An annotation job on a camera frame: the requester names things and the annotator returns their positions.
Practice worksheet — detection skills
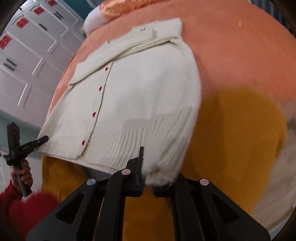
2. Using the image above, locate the white pink pillow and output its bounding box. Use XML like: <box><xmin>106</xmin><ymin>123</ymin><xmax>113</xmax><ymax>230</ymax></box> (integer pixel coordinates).
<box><xmin>83</xmin><ymin>6</ymin><xmax>108</xmax><ymax>36</ymax></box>

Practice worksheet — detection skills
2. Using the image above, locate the cream knit cardigan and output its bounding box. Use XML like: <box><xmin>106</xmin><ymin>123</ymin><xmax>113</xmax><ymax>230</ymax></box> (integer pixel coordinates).
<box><xmin>37</xmin><ymin>18</ymin><xmax>202</xmax><ymax>186</ymax></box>

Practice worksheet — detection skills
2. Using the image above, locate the white panelled wardrobe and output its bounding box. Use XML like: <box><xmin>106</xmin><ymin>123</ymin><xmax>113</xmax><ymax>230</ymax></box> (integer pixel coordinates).
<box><xmin>1</xmin><ymin>1</ymin><xmax>85</xmax><ymax>128</ymax></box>

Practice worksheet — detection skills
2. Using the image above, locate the orange plush bed blanket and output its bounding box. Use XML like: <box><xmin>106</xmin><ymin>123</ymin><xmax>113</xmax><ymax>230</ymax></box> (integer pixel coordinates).
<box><xmin>46</xmin><ymin>0</ymin><xmax>296</xmax><ymax>123</ymax></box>

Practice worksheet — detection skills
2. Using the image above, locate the mustard yellow bed sheet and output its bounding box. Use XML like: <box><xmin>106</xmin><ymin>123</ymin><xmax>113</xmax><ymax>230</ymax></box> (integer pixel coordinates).
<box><xmin>41</xmin><ymin>88</ymin><xmax>287</xmax><ymax>240</ymax></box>

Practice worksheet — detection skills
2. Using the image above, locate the orange floral satin pillow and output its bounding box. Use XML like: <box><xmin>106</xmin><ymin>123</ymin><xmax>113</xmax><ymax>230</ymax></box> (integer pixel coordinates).
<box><xmin>99</xmin><ymin>0</ymin><xmax>157</xmax><ymax>20</ymax></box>

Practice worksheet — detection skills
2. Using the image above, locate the red sleeve forearm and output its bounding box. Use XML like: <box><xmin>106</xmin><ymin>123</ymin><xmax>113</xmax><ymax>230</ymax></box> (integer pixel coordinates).
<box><xmin>1</xmin><ymin>183</ymin><xmax>58</xmax><ymax>240</ymax></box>

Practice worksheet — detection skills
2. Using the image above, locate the person left hand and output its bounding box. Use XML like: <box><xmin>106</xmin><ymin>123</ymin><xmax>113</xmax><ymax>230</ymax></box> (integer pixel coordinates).
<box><xmin>11</xmin><ymin>160</ymin><xmax>33</xmax><ymax>191</ymax></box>

